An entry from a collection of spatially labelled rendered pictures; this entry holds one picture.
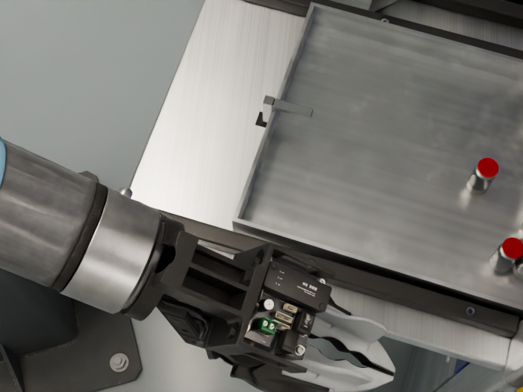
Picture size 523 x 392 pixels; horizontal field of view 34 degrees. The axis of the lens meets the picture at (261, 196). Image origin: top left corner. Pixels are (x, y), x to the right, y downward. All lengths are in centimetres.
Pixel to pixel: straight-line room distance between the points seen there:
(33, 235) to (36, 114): 143
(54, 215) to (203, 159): 37
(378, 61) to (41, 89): 117
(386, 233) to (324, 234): 6
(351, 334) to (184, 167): 31
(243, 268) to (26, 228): 14
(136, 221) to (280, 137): 36
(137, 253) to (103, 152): 135
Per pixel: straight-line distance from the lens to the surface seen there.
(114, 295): 54
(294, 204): 85
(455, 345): 83
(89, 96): 194
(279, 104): 85
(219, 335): 57
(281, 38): 94
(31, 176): 53
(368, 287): 81
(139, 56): 198
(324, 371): 61
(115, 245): 53
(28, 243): 53
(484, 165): 84
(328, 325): 63
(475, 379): 96
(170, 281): 52
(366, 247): 84
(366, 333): 63
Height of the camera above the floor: 167
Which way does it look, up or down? 68 degrees down
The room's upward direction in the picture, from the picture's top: straight up
